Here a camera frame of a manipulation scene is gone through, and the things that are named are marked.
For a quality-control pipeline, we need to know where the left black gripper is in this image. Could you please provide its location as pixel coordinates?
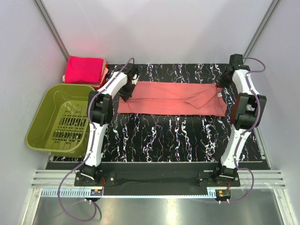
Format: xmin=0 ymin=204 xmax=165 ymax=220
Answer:
xmin=118 ymin=82 xmax=135 ymax=101

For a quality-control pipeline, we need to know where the salmon pink t shirt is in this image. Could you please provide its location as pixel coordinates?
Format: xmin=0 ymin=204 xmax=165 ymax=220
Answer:
xmin=118 ymin=82 xmax=227 ymax=117

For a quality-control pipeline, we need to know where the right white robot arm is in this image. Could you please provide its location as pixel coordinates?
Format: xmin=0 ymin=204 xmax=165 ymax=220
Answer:
xmin=211 ymin=54 xmax=267 ymax=186

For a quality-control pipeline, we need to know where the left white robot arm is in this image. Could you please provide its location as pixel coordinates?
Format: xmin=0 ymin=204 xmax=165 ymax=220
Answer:
xmin=76 ymin=63 xmax=139 ymax=186

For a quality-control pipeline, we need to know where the stack of folded shirts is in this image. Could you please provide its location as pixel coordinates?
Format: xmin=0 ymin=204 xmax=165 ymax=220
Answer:
xmin=62 ymin=55 xmax=110 ymax=90

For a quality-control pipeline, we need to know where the folded magenta t shirt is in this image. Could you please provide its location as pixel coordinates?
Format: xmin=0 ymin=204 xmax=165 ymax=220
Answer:
xmin=64 ymin=55 xmax=105 ymax=84

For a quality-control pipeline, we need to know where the black marble pattern mat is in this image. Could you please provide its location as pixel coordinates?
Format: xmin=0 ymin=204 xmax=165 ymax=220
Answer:
xmin=46 ymin=63 xmax=269 ymax=163

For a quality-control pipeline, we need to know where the olive green plastic basket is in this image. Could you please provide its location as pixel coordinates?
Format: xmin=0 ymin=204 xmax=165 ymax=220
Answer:
xmin=25 ymin=83 xmax=94 ymax=158

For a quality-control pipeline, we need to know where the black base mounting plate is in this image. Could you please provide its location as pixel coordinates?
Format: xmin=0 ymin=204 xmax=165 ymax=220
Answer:
xmin=75 ymin=162 xmax=240 ymax=197

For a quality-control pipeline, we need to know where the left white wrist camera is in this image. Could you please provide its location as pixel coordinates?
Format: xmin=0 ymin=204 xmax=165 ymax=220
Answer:
xmin=131 ymin=74 xmax=139 ymax=85

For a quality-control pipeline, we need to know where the aluminium frame rail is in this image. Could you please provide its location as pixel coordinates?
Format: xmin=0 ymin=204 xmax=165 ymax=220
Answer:
xmin=33 ymin=0 xmax=70 ymax=61

